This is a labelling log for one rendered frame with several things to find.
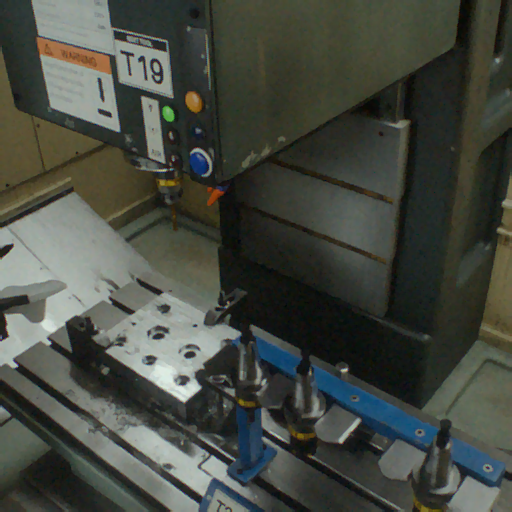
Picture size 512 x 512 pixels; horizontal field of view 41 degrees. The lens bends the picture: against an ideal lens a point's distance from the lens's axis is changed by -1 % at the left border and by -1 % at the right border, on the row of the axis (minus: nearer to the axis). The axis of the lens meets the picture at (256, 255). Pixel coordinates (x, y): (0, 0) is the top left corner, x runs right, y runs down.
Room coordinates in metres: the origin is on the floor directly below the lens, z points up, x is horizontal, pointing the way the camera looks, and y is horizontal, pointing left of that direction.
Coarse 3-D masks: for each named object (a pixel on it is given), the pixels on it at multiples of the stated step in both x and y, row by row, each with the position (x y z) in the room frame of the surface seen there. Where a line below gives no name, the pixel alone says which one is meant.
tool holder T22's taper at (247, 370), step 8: (240, 344) 0.79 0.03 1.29; (248, 344) 0.79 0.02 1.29; (256, 344) 0.79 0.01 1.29; (240, 352) 0.79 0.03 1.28; (248, 352) 0.78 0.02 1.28; (256, 352) 0.79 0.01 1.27; (240, 360) 0.79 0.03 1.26; (248, 360) 0.78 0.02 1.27; (256, 360) 0.79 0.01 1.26; (240, 368) 0.78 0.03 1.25; (248, 368) 0.78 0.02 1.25; (256, 368) 0.78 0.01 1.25; (240, 376) 0.78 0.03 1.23; (248, 376) 0.78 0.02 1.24; (256, 376) 0.78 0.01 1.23
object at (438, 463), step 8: (432, 440) 0.59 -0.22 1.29; (432, 448) 0.58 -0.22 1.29; (440, 448) 0.57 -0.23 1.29; (448, 448) 0.57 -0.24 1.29; (432, 456) 0.57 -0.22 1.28; (440, 456) 0.57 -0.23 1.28; (448, 456) 0.57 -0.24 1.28; (424, 464) 0.58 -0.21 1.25; (432, 464) 0.57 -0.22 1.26; (440, 464) 0.57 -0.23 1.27; (448, 464) 0.57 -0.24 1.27; (424, 472) 0.58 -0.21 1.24; (432, 472) 0.57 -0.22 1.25; (440, 472) 0.57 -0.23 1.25; (448, 472) 0.57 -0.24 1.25; (424, 480) 0.57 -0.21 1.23; (432, 480) 0.57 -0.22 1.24; (440, 480) 0.56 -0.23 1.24; (448, 480) 0.57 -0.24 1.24
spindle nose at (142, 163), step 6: (126, 156) 1.07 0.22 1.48; (132, 156) 1.05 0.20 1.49; (138, 156) 1.04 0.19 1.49; (132, 162) 1.06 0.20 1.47; (138, 162) 1.05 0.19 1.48; (144, 162) 1.04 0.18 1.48; (150, 162) 1.04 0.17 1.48; (138, 168) 1.05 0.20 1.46; (144, 168) 1.04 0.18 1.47; (150, 168) 1.04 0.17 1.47; (156, 168) 1.04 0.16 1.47; (162, 168) 1.04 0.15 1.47; (168, 168) 1.04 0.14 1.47
